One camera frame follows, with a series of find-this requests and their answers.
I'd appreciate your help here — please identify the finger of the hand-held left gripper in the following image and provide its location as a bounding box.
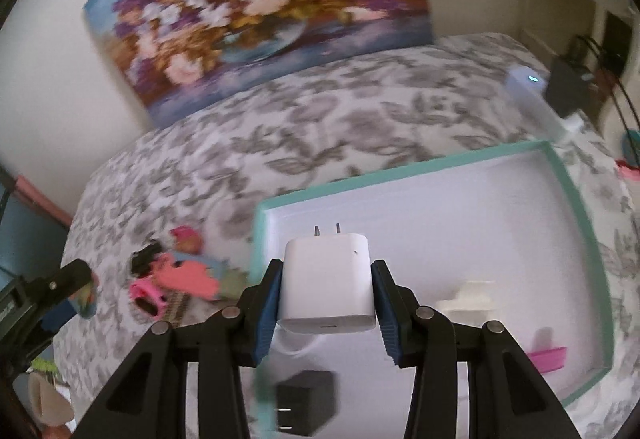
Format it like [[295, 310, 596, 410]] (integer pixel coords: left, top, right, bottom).
[[17, 259, 93, 315]]

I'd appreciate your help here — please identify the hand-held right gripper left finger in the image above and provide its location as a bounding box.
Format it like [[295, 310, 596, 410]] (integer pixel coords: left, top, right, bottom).
[[75, 259, 286, 439]]

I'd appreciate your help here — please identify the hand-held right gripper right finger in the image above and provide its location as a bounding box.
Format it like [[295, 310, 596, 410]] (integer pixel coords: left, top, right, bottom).
[[369, 259, 583, 439]]

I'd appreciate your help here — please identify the orange blue yellow block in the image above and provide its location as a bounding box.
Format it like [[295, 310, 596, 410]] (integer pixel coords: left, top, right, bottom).
[[72, 281, 97, 320]]

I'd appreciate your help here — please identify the white charger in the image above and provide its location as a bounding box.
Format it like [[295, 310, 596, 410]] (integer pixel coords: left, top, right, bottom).
[[277, 223, 377, 335]]

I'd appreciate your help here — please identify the black toy car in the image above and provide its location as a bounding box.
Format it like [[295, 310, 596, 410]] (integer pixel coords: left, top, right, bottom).
[[130, 243, 163, 276]]

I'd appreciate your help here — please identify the black charger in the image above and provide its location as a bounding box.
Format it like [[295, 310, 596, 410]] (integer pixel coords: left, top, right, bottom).
[[275, 370, 336, 437]]

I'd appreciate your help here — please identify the teal-rimmed white tray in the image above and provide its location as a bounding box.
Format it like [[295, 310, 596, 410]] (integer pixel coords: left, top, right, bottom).
[[252, 140, 615, 439]]

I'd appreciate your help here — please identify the green plastic piece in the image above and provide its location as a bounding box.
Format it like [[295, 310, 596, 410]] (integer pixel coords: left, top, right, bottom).
[[217, 269, 251, 302]]

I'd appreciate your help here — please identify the dark teal furniture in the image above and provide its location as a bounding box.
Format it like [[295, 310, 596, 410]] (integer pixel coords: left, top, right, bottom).
[[0, 196, 68, 290]]

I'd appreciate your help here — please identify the pink bar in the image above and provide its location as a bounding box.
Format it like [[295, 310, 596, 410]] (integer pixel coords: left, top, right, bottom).
[[12, 174, 73, 227]]

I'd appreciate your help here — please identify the beige slipper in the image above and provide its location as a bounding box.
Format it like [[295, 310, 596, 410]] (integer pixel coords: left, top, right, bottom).
[[27, 371, 76, 426]]

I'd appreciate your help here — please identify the white power strip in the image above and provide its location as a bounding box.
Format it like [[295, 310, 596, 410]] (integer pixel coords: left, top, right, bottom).
[[504, 66, 586, 142]]

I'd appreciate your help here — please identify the round colourful toy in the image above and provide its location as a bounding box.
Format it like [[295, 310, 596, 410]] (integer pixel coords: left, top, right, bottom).
[[617, 129, 640, 180]]

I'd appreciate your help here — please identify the black plugged power adapter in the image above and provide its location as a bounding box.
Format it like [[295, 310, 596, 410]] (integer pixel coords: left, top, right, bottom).
[[544, 56, 591, 117]]

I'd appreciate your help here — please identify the floral painting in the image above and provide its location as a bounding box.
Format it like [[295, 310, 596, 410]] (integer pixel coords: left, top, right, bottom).
[[82, 0, 436, 130]]

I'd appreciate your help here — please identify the beaded metal strap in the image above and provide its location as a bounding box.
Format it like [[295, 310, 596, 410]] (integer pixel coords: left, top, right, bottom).
[[162, 296, 191, 325]]

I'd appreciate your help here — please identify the black cable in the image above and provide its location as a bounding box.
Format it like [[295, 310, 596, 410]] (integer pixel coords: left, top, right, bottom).
[[575, 35, 640, 130]]

